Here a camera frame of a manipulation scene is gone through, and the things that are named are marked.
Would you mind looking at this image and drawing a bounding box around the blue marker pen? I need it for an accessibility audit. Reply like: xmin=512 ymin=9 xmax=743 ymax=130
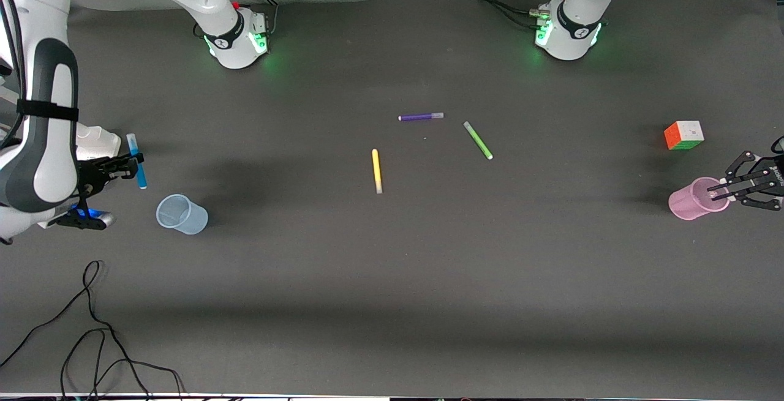
xmin=126 ymin=133 xmax=148 ymax=191

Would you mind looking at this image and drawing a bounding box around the translucent pink plastic cup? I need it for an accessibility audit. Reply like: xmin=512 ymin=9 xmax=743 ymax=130
xmin=668 ymin=176 xmax=731 ymax=221

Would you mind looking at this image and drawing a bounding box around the colourful puzzle cube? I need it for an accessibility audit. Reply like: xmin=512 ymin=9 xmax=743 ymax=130
xmin=663 ymin=121 xmax=705 ymax=151

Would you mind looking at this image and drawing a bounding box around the translucent blue plastic cup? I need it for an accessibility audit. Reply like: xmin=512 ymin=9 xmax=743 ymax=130
xmin=156 ymin=193 xmax=209 ymax=235

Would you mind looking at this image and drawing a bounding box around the green marker pen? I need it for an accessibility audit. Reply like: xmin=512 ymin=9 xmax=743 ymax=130
xmin=463 ymin=121 xmax=494 ymax=160

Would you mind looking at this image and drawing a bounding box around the thin black loose cable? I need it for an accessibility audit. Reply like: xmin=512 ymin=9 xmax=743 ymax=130
xmin=0 ymin=260 xmax=184 ymax=401

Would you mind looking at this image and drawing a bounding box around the black right arm base cable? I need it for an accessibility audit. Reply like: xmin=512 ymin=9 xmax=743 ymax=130
xmin=233 ymin=0 xmax=280 ymax=38

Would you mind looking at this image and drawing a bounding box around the black arm base cable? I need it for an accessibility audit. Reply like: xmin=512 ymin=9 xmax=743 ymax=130
xmin=462 ymin=0 xmax=552 ymax=31
xmin=233 ymin=0 xmax=280 ymax=38

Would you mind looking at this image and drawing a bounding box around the black left arm base cable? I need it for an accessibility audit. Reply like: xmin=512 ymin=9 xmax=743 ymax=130
xmin=462 ymin=0 xmax=552 ymax=31

